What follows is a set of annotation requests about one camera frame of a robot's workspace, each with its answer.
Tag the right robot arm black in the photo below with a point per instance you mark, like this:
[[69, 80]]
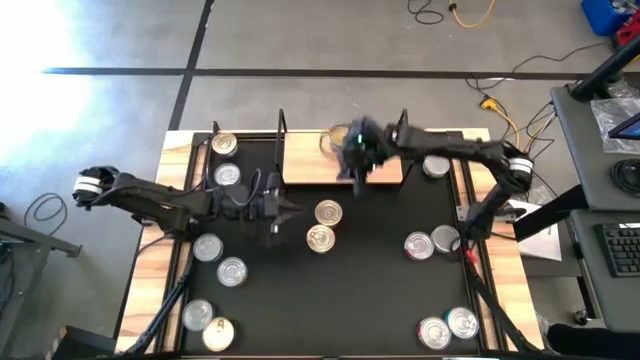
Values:
[[450, 145]]

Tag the silver-lid can blue label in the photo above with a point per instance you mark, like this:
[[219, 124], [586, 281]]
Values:
[[227, 174]]

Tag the grey desk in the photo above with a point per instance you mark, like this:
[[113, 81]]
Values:
[[575, 150], [587, 280]]

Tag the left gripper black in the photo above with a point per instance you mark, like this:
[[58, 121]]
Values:
[[262, 206]]

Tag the grey metal stand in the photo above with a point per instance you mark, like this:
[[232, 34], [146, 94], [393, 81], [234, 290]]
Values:
[[50, 241]]

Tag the wooden shelf black metal frame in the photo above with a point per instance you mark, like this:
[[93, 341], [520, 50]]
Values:
[[305, 165]]

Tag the gold-lid can blue red label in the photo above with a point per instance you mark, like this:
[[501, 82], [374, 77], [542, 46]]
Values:
[[328, 213], [320, 238]]

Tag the black table mat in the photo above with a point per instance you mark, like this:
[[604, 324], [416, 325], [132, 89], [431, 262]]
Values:
[[350, 300]]

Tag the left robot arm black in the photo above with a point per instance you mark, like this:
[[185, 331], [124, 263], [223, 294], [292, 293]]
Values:
[[150, 200]]

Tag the silver-lid can red label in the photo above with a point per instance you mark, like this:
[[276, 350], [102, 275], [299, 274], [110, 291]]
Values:
[[434, 333], [419, 245]]

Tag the person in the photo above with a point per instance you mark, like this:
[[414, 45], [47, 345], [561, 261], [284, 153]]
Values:
[[590, 342]]

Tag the caster wheel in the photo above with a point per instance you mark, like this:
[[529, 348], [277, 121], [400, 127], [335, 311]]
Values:
[[581, 316]]

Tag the gold-lid can cream label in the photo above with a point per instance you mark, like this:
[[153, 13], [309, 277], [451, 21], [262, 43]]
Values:
[[224, 144]]

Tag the white paper sheet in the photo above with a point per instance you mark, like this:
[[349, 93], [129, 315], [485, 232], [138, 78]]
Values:
[[542, 247]]

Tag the red box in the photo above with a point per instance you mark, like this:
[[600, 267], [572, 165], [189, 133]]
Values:
[[630, 35]]

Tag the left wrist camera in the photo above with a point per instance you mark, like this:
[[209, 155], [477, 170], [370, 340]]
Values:
[[273, 184]]

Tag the silver-lid can white teal label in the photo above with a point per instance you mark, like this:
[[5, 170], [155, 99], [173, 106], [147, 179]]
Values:
[[436, 169]]

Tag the silver-lid can green label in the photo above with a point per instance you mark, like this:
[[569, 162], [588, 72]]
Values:
[[442, 237]]

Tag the black metal table frame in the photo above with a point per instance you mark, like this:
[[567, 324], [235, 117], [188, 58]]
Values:
[[200, 139]]

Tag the clear plastic bag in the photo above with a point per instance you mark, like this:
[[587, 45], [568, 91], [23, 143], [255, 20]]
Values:
[[605, 117]]

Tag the black pole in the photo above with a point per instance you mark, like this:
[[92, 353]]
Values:
[[600, 75]]

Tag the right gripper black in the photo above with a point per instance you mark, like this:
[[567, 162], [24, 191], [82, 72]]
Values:
[[362, 147]]

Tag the gold-lid can olive label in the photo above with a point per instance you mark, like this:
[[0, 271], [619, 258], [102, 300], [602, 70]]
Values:
[[332, 139]]

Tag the blue bin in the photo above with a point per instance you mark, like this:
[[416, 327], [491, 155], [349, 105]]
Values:
[[600, 17]]

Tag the black diagonal frame strut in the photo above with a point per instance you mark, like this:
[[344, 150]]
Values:
[[495, 310], [165, 312]]

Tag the black keyboard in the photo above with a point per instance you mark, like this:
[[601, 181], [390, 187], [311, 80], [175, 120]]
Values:
[[620, 250]]

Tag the black power brick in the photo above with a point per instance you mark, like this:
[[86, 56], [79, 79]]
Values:
[[520, 187]]

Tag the monitor with blue screen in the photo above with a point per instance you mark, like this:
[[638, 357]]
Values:
[[630, 129]]

